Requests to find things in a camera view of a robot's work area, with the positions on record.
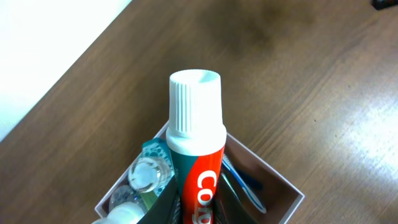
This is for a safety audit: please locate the purple soap pump bottle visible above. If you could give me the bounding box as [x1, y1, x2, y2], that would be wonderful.
[92, 185, 147, 224]

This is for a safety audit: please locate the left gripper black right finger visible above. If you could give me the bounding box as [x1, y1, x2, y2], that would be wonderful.
[214, 172, 257, 224]

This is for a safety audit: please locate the green mouthwash bottle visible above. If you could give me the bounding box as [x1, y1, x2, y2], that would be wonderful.
[127, 138, 174, 210]

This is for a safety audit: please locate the blue white toothbrush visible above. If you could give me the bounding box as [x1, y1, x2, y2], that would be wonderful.
[222, 154, 267, 213]

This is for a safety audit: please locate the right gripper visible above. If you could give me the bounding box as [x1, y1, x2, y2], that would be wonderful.
[371, 0, 398, 10]

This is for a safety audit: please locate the Colgate toothpaste tube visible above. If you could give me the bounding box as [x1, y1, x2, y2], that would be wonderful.
[166, 69, 227, 224]

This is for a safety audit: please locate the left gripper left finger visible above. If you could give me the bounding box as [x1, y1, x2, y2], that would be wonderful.
[137, 177, 180, 224]

